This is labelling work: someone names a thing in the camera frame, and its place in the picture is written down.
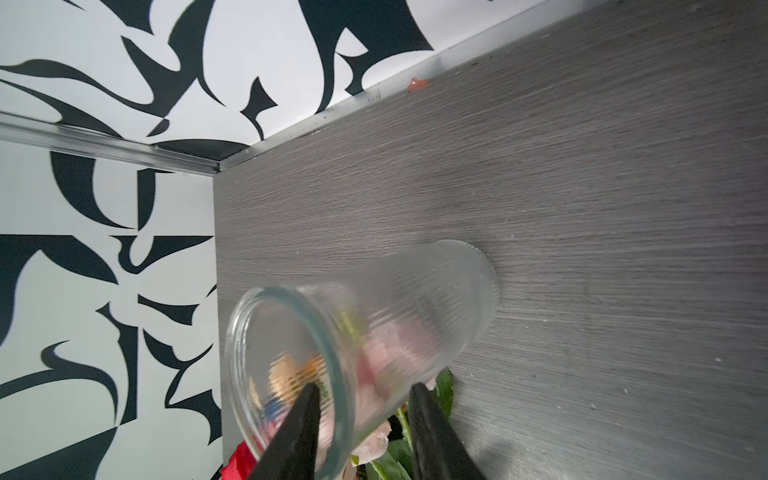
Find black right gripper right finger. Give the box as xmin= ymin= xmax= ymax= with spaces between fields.
xmin=408 ymin=383 xmax=485 ymax=480

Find clear ribbed glass vase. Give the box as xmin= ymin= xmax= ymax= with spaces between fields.
xmin=223 ymin=240 xmax=500 ymax=479

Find red artificial rose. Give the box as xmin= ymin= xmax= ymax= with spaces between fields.
xmin=220 ymin=441 xmax=258 ymax=480

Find pink carnation spray stem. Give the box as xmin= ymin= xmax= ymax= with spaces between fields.
xmin=340 ymin=368 xmax=455 ymax=479

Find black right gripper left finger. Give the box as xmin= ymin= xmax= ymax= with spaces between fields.
xmin=247 ymin=383 xmax=321 ymax=480

